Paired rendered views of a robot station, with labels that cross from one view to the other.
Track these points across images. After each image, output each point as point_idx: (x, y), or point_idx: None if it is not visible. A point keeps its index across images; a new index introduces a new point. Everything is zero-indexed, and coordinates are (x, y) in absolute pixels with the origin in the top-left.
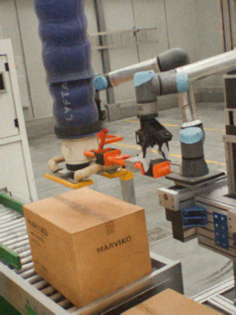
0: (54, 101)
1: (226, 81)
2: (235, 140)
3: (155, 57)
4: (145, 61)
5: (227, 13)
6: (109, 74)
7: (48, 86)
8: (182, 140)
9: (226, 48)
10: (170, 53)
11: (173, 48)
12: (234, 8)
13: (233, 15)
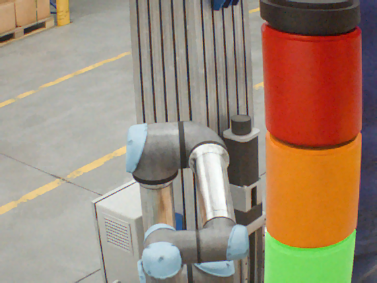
0: (375, 274)
1: (251, 145)
2: (259, 224)
3: (219, 146)
4: (216, 162)
5: (211, 39)
6: (229, 215)
7: (375, 253)
8: (230, 273)
9: (209, 96)
10: (214, 131)
11: (194, 122)
12: (222, 32)
13: (220, 42)
